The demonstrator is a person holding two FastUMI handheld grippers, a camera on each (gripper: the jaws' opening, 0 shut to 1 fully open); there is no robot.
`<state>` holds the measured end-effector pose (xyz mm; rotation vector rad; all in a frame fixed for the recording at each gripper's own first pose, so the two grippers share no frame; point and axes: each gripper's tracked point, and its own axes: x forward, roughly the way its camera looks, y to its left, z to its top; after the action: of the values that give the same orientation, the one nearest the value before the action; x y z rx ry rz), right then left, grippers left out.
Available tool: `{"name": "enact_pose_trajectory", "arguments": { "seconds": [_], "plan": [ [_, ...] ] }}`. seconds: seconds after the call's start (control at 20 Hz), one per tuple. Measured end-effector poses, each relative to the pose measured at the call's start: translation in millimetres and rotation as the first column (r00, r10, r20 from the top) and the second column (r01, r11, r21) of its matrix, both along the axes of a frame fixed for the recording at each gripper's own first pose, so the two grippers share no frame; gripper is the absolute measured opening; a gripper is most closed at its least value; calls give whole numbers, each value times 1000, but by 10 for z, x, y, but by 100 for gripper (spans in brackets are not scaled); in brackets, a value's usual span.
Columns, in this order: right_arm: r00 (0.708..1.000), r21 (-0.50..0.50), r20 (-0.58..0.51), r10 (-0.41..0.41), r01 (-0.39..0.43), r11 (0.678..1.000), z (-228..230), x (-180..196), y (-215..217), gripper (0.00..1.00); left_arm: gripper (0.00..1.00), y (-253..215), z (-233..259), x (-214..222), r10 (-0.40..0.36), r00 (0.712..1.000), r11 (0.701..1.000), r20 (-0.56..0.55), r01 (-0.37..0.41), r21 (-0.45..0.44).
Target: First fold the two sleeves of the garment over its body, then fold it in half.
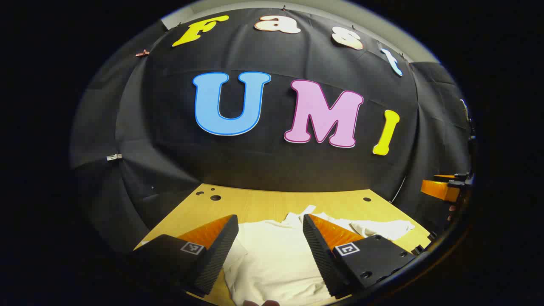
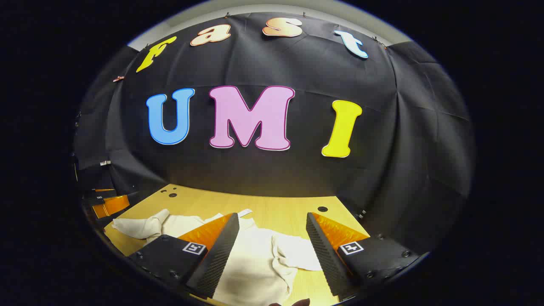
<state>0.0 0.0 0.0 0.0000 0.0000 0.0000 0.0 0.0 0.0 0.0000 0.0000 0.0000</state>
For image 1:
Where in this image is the white sweatshirt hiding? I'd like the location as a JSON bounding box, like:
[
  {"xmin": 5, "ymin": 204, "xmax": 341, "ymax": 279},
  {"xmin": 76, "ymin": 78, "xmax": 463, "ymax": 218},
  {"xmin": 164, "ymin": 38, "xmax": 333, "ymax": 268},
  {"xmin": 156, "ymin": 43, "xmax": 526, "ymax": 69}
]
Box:
[{"xmin": 223, "ymin": 205, "xmax": 415, "ymax": 306}]

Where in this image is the thin white cable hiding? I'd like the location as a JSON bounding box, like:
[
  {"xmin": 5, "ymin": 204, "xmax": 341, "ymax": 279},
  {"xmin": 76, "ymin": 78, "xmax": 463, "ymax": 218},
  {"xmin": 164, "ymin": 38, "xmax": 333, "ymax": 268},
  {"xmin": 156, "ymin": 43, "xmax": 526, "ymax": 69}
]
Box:
[{"xmin": 391, "ymin": 176, "xmax": 407, "ymax": 203}]

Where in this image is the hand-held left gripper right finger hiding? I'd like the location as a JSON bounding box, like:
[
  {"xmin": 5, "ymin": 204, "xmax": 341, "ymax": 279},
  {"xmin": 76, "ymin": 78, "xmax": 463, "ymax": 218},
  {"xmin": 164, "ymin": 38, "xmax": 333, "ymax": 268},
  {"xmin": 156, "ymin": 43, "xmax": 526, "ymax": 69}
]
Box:
[{"xmin": 303, "ymin": 214, "xmax": 416, "ymax": 299}]

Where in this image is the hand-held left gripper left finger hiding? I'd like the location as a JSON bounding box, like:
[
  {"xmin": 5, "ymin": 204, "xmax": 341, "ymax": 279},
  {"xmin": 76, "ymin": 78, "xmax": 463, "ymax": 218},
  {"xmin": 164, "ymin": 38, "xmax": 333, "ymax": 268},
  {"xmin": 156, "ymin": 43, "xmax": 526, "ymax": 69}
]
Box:
[{"xmin": 130, "ymin": 215, "xmax": 239, "ymax": 297}]

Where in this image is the black backdrop cloth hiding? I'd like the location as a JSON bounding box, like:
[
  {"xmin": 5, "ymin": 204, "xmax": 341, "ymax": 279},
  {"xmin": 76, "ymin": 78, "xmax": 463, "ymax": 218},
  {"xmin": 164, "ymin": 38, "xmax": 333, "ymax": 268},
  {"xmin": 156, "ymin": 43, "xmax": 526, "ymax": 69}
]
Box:
[{"xmin": 70, "ymin": 8, "xmax": 474, "ymax": 251}]

